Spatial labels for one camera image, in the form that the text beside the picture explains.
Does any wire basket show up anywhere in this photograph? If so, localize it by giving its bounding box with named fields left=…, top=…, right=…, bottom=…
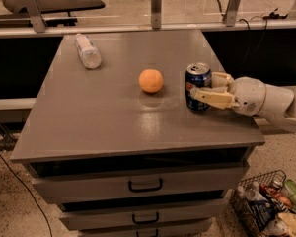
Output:
left=230, top=170, right=288, bottom=237

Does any orange fruit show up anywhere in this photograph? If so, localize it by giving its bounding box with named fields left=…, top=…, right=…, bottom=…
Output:
left=139, top=69, right=164, bottom=93

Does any left metal bracket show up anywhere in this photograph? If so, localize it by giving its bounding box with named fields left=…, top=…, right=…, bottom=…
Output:
left=22, top=0, right=46, bottom=33

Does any green bottle in basket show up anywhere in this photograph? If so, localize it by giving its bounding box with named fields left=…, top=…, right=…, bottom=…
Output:
left=283, top=179, right=296, bottom=211

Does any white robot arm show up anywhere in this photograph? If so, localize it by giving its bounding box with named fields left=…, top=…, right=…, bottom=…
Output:
left=186, top=72, right=296, bottom=133

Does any right metal bracket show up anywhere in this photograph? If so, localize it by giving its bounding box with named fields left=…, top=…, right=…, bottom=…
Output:
left=223, top=0, right=241, bottom=27

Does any top drawer with black handle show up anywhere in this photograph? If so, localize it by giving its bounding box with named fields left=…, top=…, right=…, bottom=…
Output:
left=33, top=161, right=249, bottom=204

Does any blue snack bag in basket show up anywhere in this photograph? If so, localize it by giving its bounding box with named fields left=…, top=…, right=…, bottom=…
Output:
left=248, top=200, right=276, bottom=231

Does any black bench in background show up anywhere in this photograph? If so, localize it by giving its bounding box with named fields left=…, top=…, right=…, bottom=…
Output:
left=0, top=0, right=105, bottom=28

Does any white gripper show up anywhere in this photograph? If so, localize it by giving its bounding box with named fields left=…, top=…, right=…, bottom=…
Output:
left=189, top=72, right=266, bottom=116

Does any middle metal bracket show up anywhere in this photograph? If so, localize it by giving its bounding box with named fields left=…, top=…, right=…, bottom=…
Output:
left=151, top=0, right=162, bottom=29

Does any bottom drawer with black handle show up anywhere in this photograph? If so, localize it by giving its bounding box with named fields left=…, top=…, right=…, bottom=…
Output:
left=78, top=218, right=212, bottom=237

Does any clear plastic water bottle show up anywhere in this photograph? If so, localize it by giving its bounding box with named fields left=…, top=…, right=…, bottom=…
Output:
left=75, top=34, right=102, bottom=69

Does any grey drawer cabinet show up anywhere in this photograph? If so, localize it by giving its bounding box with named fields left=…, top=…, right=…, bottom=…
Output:
left=10, top=29, right=265, bottom=237

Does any clear bottle in basket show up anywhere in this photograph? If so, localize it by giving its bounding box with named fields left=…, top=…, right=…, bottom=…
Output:
left=245, top=181, right=266, bottom=201

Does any middle drawer with black handle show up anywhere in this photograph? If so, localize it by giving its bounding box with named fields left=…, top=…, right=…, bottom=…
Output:
left=60, top=198, right=228, bottom=230

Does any drawer with black handle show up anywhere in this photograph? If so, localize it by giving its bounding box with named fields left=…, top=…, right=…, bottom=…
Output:
left=60, top=198, right=228, bottom=230
left=78, top=218, right=212, bottom=237
left=33, top=161, right=249, bottom=204

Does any black floor cable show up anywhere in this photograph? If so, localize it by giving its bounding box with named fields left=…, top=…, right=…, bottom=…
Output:
left=0, top=138, right=53, bottom=237

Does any metal bracket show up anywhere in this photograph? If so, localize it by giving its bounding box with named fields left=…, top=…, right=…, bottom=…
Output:
left=22, top=0, right=46, bottom=33
left=223, top=0, right=241, bottom=27
left=151, top=0, right=162, bottom=29

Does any blue pepsi can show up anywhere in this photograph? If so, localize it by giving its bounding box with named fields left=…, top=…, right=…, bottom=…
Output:
left=185, top=62, right=212, bottom=112

